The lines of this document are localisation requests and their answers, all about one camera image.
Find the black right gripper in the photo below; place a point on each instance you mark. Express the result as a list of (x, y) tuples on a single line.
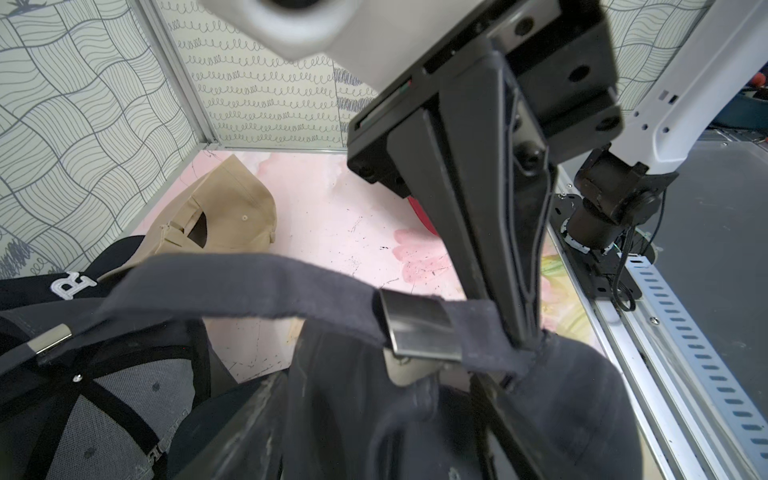
[(474, 127)]

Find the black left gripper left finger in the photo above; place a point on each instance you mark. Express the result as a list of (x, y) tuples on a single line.
[(236, 435)]

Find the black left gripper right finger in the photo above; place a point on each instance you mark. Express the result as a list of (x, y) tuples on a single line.
[(508, 445)]

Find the navy baseball cap metal buckle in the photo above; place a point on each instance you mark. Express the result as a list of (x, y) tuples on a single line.
[(379, 384)]

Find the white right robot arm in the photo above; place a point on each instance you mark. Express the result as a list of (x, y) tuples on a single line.
[(677, 65)]

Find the dark red baseball cap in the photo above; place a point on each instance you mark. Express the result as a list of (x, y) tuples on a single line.
[(422, 215)]

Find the beige baseball cap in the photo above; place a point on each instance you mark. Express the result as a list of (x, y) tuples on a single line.
[(228, 210)]

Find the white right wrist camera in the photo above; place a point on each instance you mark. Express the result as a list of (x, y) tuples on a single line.
[(378, 42)]

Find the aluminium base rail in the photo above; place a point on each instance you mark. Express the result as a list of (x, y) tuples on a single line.
[(695, 420)]

